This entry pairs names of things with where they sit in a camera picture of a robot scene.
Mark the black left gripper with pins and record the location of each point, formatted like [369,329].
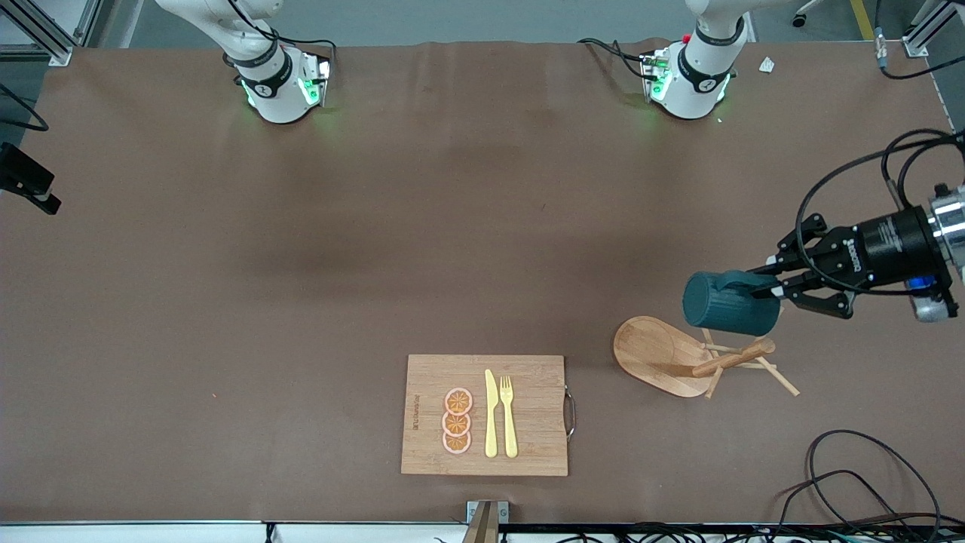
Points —
[888,243]

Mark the dark green cup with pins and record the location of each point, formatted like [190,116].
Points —
[724,305]

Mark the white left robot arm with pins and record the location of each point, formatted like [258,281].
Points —
[697,75]

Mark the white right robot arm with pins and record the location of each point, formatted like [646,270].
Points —
[275,90]

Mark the wooden cup rack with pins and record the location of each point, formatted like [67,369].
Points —
[656,354]

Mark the white paper scrap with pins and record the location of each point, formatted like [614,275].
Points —
[767,65]

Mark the black chair caster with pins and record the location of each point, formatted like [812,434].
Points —
[799,19]

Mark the bamboo cutting board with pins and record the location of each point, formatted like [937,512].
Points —
[535,422]

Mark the yellow plastic fork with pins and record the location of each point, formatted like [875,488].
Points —
[509,422]

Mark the yellow plastic knife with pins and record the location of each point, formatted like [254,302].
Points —
[491,415]

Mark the brown table cover sheet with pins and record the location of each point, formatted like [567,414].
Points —
[452,226]

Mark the orange slice toy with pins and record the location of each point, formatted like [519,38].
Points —
[456,445]
[456,424]
[458,400]

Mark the aluminium frame profile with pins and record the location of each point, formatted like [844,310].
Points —
[923,34]
[53,38]

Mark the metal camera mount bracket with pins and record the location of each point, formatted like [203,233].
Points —
[486,520]

